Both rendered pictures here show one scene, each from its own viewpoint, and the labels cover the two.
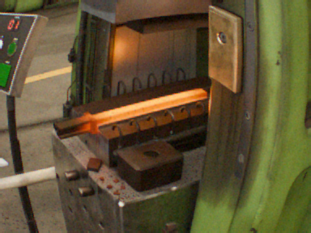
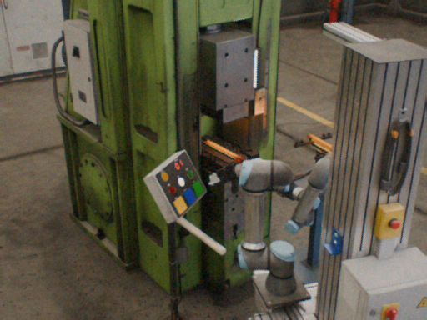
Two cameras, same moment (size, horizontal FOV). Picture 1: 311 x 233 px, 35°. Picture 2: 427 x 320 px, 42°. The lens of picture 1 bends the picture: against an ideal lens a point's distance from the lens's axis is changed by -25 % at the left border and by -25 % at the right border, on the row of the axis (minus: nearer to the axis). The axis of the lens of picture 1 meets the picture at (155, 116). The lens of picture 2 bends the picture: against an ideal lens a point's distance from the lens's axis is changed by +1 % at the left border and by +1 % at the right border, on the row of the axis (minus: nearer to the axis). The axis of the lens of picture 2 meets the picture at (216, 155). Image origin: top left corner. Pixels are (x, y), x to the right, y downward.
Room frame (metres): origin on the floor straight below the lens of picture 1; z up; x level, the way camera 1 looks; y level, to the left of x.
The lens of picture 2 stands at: (1.60, 3.23, 2.58)
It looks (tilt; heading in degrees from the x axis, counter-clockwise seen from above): 27 degrees down; 266
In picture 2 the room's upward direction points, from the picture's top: straight up
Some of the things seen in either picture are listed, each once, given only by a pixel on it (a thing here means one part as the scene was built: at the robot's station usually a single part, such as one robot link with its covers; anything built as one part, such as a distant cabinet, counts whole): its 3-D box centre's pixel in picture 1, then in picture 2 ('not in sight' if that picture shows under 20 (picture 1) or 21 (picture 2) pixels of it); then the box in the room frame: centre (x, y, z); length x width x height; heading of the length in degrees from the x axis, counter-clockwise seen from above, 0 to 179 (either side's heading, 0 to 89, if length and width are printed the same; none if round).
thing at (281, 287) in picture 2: not in sight; (281, 277); (1.14, 1.16, 0.87); 0.15 x 0.15 x 0.10
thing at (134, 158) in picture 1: (151, 166); (248, 155); (1.15, 0.00, 0.95); 0.12 x 0.08 x 0.06; 125
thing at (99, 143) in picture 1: (163, 113); (213, 153); (1.38, -0.02, 0.96); 0.42 x 0.20 x 0.09; 125
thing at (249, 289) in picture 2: not in sight; (237, 287); (1.23, 0.20, 0.01); 0.58 x 0.39 x 0.01; 35
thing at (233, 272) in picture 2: not in sight; (219, 240); (1.34, -0.06, 0.23); 0.55 x 0.37 x 0.47; 125
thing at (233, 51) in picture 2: not in sight; (219, 63); (1.34, -0.04, 1.56); 0.42 x 0.39 x 0.40; 125
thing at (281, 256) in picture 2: not in sight; (280, 257); (1.15, 1.16, 0.98); 0.13 x 0.12 x 0.14; 174
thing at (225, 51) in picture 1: (225, 45); (258, 102); (1.08, -0.13, 1.27); 0.09 x 0.02 x 0.17; 35
